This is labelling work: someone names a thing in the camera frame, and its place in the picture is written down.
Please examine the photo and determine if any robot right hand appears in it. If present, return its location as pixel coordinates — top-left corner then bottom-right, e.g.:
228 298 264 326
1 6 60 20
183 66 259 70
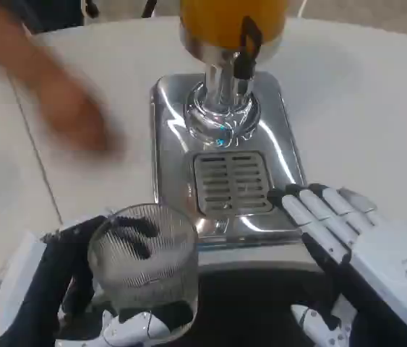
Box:
267 182 407 347

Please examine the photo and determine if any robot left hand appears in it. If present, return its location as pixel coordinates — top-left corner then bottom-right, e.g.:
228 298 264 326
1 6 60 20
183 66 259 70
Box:
0 213 201 347

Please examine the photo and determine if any clear ribbed glass cup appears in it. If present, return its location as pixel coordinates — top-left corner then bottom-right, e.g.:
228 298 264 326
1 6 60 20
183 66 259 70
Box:
87 203 200 328

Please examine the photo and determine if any steel drip tray grid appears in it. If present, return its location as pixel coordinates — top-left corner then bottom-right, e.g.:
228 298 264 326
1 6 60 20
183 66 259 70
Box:
192 151 275 218

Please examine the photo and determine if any person's hand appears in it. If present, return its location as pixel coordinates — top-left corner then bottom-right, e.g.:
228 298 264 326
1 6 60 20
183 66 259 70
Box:
0 0 129 162

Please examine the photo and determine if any steel orange juice dispenser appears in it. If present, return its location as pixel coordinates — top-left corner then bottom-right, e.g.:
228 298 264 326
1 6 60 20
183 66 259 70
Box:
149 0 307 273

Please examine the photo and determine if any black dispenser tap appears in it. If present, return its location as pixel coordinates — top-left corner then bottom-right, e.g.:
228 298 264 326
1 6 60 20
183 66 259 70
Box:
233 15 264 80

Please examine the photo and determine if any person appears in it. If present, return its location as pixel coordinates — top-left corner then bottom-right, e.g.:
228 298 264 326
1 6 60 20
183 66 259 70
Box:
17 0 100 35

